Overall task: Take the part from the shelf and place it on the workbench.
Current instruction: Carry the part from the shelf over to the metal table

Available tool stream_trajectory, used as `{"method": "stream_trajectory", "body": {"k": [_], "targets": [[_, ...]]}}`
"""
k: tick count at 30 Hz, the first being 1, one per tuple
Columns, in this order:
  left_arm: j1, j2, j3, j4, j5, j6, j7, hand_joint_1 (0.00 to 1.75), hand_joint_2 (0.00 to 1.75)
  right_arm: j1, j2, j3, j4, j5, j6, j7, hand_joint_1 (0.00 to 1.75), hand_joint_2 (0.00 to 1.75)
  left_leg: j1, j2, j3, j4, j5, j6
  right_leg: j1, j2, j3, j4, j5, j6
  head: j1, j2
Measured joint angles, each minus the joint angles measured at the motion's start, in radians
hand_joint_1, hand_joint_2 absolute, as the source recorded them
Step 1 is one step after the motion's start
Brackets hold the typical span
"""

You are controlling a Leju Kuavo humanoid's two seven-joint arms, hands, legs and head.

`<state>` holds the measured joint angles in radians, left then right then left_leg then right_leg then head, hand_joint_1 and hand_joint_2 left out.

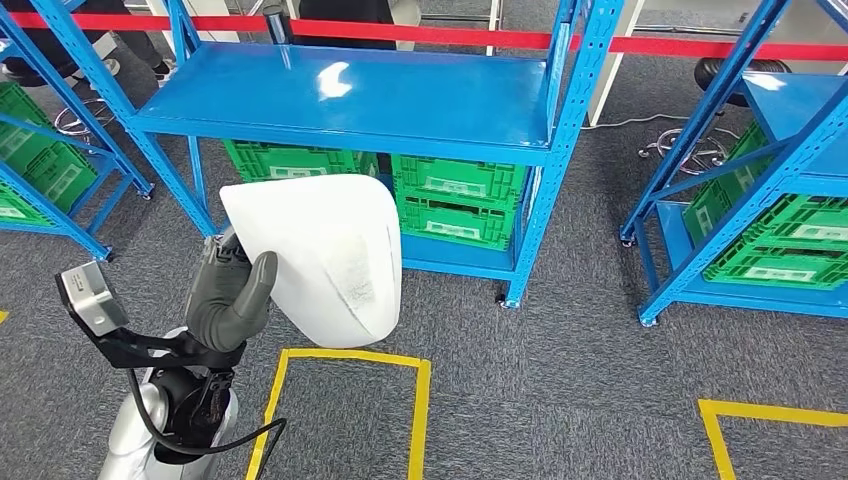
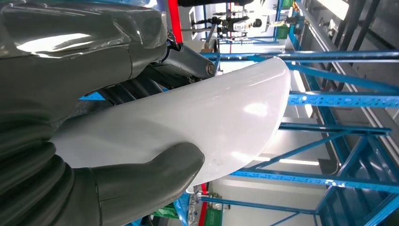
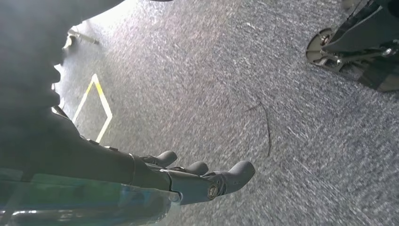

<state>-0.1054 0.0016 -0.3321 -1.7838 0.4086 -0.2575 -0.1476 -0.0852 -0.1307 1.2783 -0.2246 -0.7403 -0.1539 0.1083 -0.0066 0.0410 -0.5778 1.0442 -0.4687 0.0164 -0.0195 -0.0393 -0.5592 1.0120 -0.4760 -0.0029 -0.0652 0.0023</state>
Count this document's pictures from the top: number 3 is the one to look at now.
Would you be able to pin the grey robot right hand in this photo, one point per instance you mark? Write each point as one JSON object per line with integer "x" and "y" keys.
{"x": 93, "y": 174}

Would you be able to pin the yellow floor tape square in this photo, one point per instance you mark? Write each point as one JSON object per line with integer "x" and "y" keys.
{"x": 106, "y": 107}

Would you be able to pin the black robot right foot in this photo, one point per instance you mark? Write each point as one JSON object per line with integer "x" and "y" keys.
{"x": 318, "y": 50}

